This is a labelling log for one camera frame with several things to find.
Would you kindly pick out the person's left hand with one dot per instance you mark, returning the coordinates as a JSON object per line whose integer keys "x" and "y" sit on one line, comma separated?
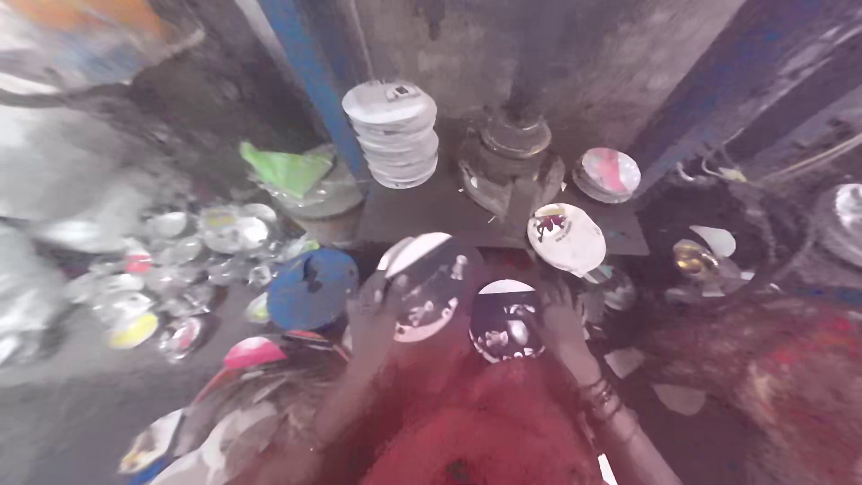
{"x": 369, "y": 311}

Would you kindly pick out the person's right hand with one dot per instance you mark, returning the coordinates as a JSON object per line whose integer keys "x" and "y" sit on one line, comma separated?
{"x": 564, "y": 324}

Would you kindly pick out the person's right fingers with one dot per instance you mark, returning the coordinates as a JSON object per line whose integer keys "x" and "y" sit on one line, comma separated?
{"x": 553, "y": 294}

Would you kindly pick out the person's left fingers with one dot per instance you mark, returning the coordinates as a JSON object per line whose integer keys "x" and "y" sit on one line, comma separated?
{"x": 377, "y": 283}

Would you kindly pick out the dark disc with white edges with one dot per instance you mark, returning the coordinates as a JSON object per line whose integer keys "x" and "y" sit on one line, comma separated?
{"x": 431, "y": 289}

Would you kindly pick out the small dark printed round disc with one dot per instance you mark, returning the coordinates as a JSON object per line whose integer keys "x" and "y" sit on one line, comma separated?
{"x": 502, "y": 316}

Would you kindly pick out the person's right forearm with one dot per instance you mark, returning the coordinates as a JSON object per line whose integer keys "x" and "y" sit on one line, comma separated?
{"x": 623, "y": 421}

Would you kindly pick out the white disc with dark print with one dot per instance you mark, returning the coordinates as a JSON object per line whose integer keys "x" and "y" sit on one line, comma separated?
{"x": 572, "y": 242}

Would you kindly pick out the blue round disc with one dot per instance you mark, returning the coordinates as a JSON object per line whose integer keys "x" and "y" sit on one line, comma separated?
{"x": 316, "y": 296}

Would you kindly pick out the round grey bucket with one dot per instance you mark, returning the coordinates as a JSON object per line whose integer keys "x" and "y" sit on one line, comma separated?
{"x": 330, "y": 215}

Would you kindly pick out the dark low work board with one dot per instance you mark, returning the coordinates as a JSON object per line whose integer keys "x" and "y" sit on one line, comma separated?
{"x": 444, "y": 215}

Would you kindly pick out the grey paper scrap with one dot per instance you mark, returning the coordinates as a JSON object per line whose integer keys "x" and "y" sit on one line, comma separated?
{"x": 625, "y": 362}
{"x": 680, "y": 398}

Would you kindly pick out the round metal press die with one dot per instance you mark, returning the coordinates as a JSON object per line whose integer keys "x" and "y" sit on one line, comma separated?
{"x": 515, "y": 165}

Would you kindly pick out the green plastic sheet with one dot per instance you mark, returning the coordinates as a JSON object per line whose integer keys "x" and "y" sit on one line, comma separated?
{"x": 289, "y": 170}

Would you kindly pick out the gold shiny bowl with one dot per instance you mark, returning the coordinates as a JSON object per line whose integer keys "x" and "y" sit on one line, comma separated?
{"x": 693, "y": 260}

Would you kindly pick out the stack of white discs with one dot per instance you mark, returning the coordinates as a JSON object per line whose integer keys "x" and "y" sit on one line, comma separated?
{"x": 397, "y": 138}

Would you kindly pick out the person's body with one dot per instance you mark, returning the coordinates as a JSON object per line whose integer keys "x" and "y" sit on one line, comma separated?
{"x": 478, "y": 431}

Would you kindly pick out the white paper scrap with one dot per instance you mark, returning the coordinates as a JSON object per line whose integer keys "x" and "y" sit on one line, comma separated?
{"x": 719, "y": 241}

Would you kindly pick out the pile of silver paper bowls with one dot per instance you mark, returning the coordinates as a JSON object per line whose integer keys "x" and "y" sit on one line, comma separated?
{"x": 175, "y": 276}

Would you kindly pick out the red cloth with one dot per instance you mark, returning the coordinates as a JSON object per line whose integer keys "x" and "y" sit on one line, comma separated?
{"x": 801, "y": 377}

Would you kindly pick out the large white plastic sack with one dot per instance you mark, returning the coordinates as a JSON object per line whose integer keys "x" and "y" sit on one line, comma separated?
{"x": 60, "y": 195}

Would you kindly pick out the orange and white sack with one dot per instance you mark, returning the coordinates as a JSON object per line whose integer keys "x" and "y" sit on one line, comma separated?
{"x": 101, "y": 37}

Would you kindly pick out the blue metal post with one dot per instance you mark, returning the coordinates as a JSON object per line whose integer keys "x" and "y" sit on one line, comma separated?
{"x": 313, "y": 74}

